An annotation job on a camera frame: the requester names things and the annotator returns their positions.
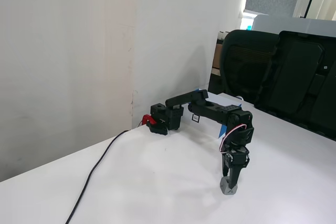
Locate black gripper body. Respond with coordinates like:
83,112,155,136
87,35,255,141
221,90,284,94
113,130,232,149
223,145,250,169

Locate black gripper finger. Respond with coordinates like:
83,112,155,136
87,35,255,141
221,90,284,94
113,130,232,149
227,165,246,191
222,153,230,177

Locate gray block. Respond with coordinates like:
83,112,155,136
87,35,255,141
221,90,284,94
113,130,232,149
219,176,239,196

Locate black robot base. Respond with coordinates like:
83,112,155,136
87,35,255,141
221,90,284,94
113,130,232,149
150,102,185,136

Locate blue and white cardboard box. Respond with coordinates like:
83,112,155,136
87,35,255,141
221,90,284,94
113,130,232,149
183,88,244,141

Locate brown cardboard box shelf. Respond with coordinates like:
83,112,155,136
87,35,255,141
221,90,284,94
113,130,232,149
209,30,228,94

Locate black mesh office chair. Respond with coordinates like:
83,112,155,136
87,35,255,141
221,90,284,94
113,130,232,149
219,29,279,104

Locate red clamp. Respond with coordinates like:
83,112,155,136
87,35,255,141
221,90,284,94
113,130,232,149
141,114,158,126

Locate black plastic case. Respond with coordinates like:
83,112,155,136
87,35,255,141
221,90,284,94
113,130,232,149
253,30,336,141

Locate white translucent container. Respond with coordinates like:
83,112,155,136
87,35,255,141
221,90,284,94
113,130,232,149
251,14,336,39

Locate white red servo wire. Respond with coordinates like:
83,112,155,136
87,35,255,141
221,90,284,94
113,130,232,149
219,124,248,153

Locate black power cable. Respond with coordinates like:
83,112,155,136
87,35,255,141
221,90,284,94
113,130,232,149
65,129,132,224

